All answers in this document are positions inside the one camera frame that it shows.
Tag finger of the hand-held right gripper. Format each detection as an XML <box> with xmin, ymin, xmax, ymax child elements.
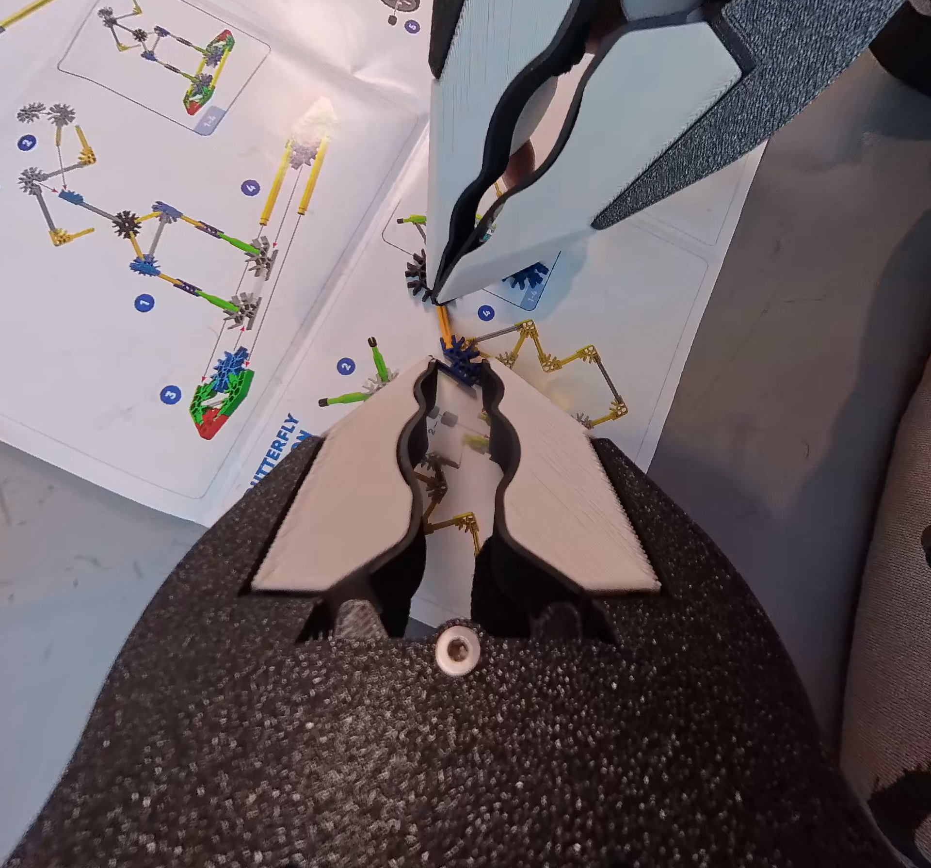
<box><xmin>434</xmin><ymin>0</ymin><xmax>759</xmax><ymax>305</ymax></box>
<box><xmin>427</xmin><ymin>0</ymin><xmax>605</xmax><ymax>302</ymax></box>

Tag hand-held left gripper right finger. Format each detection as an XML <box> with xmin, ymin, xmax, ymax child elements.
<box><xmin>478</xmin><ymin>362</ymin><xmax>663</xmax><ymax>636</ymax></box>

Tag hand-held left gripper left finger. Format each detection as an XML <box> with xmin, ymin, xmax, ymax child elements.
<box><xmin>251</xmin><ymin>359</ymin><xmax>437</xmax><ymax>633</ymax></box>

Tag blue plastic connector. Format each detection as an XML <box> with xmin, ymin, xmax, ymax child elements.
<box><xmin>502</xmin><ymin>265</ymin><xmax>551</xmax><ymax>302</ymax></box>
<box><xmin>441</xmin><ymin>339</ymin><xmax>488</xmax><ymax>379</ymax></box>

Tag white instruction sheet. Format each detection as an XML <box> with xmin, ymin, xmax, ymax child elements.
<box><xmin>0</xmin><ymin>0</ymin><xmax>765</xmax><ymax>527</ymax></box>

